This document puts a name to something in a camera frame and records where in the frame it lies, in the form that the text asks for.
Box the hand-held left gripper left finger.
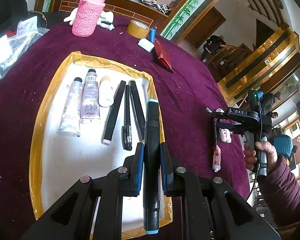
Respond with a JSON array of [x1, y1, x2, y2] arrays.
[[20, 142, 145, 240]]

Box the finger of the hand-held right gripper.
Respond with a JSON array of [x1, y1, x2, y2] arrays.
[[206, 107, 232, 121], [213, 120, 243, 147]]

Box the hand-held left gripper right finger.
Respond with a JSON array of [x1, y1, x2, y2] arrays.
[[160, 142, 282, 240]]

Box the black marker blue caps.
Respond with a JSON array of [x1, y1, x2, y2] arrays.
[[142, 99, 162, 235]]

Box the white tube red pattern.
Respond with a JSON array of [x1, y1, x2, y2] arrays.
[[212, 142, 222, 172]]

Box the thin black pen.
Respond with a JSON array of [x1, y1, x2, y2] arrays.
[[122, 84, 133, 151]]

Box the white tray with gold tape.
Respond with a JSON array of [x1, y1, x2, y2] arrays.
[[29, 51, 174, 240]]

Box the black marker red cap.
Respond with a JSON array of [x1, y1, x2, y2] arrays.
[[128, 80, 147, 143]]

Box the black marker pink tip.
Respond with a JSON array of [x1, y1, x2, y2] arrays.
[[102, 80, 127, 146]]

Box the white bottle orange cap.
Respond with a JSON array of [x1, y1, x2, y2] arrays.
[[98, 76, 115, 108]]

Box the lavender printed tube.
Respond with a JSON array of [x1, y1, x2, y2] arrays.
[[79, 68, 101, 125]]

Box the pink floral tube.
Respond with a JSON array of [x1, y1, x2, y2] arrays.
[[57, 77, 83, 137]]

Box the person's right forearm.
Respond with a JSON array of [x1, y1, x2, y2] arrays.
[[259, 155, 300, 233]]

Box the person's right hand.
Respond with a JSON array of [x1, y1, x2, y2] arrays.
[[243, 141, 278, 174]]

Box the wooden stair railing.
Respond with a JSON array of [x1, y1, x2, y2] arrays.
[[215, 42, 253, 73]]

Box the red foil packet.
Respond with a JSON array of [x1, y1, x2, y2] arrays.
[[154, 39, 175, 74]]

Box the wooden door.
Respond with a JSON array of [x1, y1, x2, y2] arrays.
[[184, 6, 227, 49]]

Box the small white box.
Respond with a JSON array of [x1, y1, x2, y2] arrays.
[[137, 39, 154, 53]]

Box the bamboo painted panel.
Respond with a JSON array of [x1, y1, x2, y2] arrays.
[[160, 0, 224, 42]]

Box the brown tape roll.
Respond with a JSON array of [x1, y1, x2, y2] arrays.
[[126, 20, 150, 38]]

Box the pink knitted bottle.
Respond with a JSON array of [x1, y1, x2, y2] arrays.
[[72, 0, 108, 37]]

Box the clear bubble wrap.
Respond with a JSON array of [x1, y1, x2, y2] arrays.
[[0, 26, 50, 87]]

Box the white bag red print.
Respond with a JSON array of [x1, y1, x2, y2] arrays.
[[15, 15, 39, 35]]

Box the wooden counter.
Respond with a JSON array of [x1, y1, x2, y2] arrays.
[[49, 0, 169, 34]]

